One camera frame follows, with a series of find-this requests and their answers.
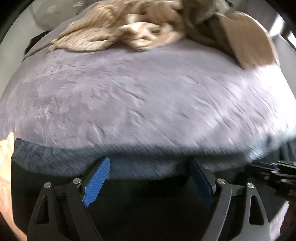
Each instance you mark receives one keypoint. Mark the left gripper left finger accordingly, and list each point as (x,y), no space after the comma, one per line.
(60,211)

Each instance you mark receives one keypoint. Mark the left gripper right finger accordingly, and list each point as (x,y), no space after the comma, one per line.
(236,212)

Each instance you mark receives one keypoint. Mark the black pants with blue lining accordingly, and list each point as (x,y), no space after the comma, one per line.
(146,196)

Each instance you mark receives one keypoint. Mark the person's left hand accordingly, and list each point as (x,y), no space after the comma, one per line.
(7,150)

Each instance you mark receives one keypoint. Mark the lavender plush bed blanket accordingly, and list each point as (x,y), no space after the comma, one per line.
(187,96)

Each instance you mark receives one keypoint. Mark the brown pillow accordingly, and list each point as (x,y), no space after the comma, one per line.
(244,38)

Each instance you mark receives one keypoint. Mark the beige striped cloth pile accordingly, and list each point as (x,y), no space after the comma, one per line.
(142,25)

